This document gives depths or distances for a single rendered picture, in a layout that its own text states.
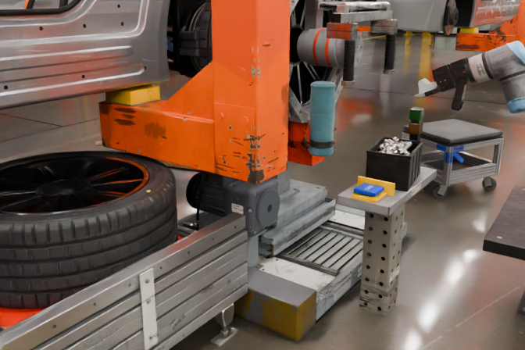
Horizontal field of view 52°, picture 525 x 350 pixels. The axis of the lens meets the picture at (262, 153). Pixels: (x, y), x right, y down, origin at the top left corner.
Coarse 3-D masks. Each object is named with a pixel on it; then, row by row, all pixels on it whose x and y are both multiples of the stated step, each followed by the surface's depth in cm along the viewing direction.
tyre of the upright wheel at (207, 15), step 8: (208, 0) 188; (208, 8) 187; (208, 16) 187; (200, 24) 189; (208, 24) 186; (200, 32) 188; (208, 32) 187; (200, 40) 189; (208, 40) 187; (200, 48) 190; (208, 48) 188; (200, 56) 192; (208, 56) 189; (200, 64) 192; (328, 72) 225; (288, 120) 205; (288, 128) 207
